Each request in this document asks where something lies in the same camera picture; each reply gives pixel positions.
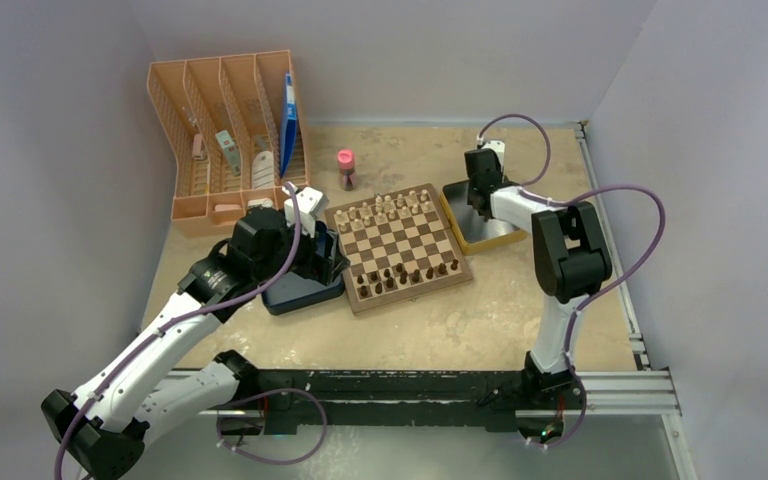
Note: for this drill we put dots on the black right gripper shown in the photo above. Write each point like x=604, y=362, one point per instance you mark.
x=471, y=187

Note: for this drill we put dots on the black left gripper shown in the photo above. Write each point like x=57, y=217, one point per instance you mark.
x=324, y=267

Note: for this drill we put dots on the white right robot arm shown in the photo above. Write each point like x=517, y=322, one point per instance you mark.
x=571, y=261

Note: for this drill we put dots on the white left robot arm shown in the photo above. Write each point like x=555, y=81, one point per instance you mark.
x=107, y=423

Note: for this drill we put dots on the row of white chess pieces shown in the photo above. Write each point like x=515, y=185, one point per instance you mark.
x=386, y=213

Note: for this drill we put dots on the wooden chess board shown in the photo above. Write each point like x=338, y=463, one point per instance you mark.
x=397, y=255

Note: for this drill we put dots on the dark blue tin lid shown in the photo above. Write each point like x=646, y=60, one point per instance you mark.
x=291, y=292

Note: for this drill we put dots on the silver metal tin tray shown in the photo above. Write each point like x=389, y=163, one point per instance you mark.
x=473, y=234

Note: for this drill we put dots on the pink capped small bottle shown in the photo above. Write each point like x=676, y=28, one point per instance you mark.
x=347, y=169

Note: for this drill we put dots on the white striped card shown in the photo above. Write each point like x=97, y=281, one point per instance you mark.
x=263, y=170

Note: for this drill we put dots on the blue folder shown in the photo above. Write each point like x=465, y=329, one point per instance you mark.
x=289, y=124

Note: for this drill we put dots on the teal white small box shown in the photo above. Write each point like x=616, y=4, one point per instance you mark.
x=230, y=151

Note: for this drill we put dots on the orange plastic file organizer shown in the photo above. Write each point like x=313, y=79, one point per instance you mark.
x=237, y=132

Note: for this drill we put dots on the pink small item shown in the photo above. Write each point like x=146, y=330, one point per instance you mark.
x=198, y=150

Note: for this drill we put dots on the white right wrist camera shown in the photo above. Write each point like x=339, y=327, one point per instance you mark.
x=497, y=146

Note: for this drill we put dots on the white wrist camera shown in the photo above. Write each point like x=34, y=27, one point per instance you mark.
x=497, y=146
x=304, y=204

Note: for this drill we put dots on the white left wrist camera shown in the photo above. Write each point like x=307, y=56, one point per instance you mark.
x=304, y=204

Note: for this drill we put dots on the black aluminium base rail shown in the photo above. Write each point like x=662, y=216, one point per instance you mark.
x=496, y=401

